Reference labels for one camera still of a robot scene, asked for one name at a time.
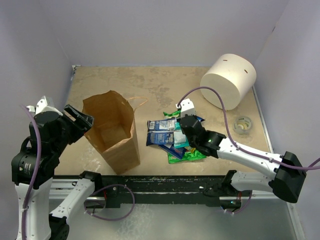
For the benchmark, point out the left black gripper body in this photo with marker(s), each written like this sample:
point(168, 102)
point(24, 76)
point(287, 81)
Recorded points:
point(72, 132)

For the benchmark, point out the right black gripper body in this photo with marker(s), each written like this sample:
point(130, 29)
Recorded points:
point(192, 143)

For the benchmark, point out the teal snack packet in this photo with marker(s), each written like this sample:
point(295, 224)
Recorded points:
point(180, 140)

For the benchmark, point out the green Chuba chips bag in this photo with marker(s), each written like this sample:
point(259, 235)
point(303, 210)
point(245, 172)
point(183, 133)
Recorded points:
point(188, 156)

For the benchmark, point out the small bright blue packet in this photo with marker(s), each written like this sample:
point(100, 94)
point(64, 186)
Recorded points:
point(200, 119)

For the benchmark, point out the brown paper bag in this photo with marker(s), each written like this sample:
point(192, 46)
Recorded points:
point(113, 133)

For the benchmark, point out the blue white snack packet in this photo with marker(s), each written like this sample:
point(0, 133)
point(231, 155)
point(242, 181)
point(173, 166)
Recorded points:
point(160, 138)

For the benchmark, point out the green tea candy bag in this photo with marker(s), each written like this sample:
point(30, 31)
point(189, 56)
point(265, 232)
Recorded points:
point(190, 149)

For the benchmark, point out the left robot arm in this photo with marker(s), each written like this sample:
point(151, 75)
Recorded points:
point(33, 170)

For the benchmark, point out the white cylindrical container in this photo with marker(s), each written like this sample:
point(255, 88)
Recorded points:
point(232, 76)

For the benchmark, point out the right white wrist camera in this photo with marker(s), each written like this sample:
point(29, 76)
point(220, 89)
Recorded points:
point(186, 108)

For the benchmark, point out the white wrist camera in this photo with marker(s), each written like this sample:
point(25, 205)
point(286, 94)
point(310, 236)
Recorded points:
point(186, 108)
point(45, 104)

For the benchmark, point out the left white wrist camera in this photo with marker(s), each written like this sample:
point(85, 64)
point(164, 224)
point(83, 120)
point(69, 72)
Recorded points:
point(45, 104)

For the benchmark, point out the black aluminium frame rail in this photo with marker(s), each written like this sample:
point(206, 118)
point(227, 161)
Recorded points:
point(210, 190)

